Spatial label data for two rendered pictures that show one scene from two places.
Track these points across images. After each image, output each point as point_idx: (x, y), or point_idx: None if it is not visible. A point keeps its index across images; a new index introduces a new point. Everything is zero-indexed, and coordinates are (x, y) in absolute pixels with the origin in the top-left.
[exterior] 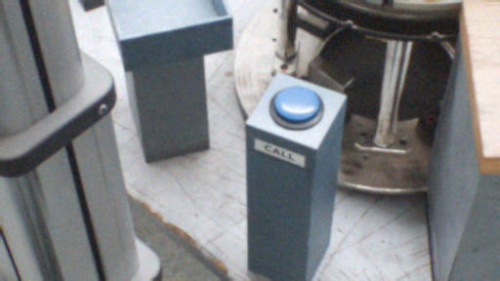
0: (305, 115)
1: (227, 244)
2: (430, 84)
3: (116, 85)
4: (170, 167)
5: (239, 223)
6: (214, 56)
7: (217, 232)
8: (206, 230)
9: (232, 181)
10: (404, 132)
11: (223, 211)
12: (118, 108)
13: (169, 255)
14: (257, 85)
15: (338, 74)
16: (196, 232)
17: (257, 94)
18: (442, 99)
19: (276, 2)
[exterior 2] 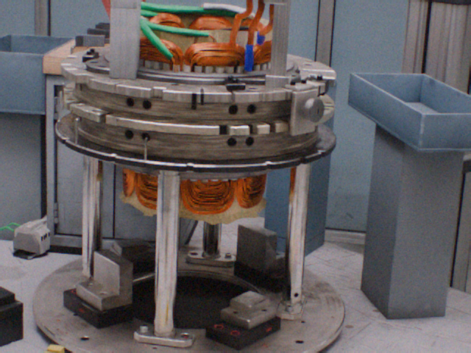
0: None
1: (339, 253)
2: (145, 304)
3: (463, 328)
4: None
5: (330, 259)
6: (366, 339)
7: (347, 257)
8: (355, 258)
9: (338, 274)
10: (188, 265)
11: (344, 264)
12: (453, 315)
13: None
14: (320, 296)
15: (252, 226)
16: (363, 258)
17: (319, 292)
18: (138, 296)
19: (299, 347)
